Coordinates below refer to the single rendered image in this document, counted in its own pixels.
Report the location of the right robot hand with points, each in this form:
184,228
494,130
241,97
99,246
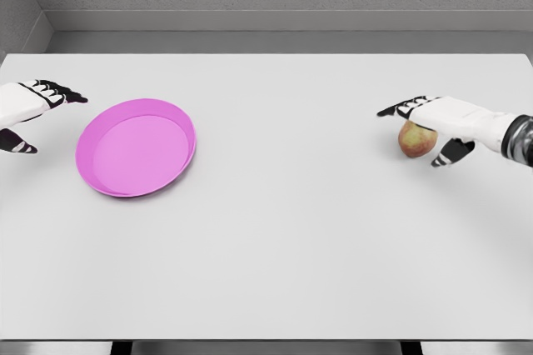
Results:
449,115

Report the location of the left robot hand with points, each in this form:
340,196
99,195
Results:
21,105

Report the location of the red-green apple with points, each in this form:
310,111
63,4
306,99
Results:
416,140

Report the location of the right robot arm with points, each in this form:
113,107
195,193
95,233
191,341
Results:
512,134

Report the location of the pink round plate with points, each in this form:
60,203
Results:
135,147

